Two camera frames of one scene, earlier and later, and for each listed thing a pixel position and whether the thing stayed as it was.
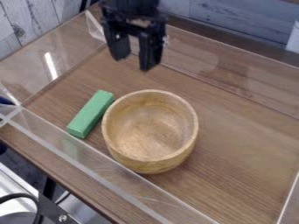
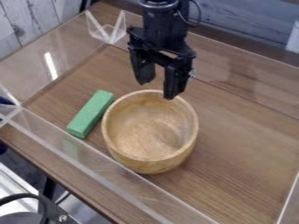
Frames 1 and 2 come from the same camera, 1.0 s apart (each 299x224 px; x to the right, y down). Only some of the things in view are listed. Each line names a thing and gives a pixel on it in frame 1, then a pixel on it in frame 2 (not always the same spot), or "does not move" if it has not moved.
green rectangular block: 80,125 does not move
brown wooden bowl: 151,129 does not move
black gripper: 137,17 -> 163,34
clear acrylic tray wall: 191,143 does not move
